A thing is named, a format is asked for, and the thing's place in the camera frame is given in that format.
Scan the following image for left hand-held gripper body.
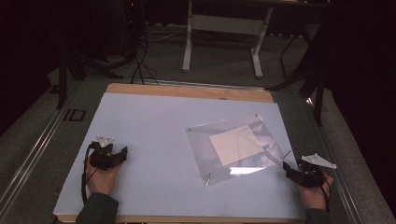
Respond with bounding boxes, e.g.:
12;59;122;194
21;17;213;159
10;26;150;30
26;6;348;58
89;133;124;171

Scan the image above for black floor cables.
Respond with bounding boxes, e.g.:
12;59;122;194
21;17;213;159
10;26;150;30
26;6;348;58
129;36;161;86

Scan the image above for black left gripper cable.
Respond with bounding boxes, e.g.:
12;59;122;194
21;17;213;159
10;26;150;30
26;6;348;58
80;142;98;205

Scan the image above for person's left hand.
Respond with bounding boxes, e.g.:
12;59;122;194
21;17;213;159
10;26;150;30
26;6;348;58
84;158;122;196

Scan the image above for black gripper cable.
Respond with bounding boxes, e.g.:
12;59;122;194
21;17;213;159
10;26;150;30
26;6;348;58
319;174;332;213
80;142;98;205

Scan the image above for white floor cable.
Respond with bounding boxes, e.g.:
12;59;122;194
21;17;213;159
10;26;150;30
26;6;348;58
145;25;189;44

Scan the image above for white table sheet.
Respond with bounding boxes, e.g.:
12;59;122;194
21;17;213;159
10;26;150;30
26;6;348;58
52;91;307;220

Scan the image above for black stand legs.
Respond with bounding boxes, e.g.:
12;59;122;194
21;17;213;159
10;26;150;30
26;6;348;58
265;29;329;127

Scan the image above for white desk frame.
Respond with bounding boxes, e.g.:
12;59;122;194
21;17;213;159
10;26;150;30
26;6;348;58
181;0;275;79

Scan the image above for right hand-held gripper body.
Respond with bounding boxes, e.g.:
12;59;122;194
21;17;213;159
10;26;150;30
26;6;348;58
293;153;338;189

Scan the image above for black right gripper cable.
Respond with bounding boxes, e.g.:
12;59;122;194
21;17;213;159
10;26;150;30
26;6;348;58
319;174;332;213

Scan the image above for clear acrylic photo frame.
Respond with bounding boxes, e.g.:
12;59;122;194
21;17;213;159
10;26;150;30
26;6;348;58
185;113;292;187

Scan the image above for photo card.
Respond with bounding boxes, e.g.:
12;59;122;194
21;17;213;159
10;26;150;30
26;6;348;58
208;125;265;167

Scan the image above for metal floor rail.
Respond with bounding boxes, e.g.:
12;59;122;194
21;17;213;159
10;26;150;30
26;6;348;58
305;97;363;224
0;79;86;214

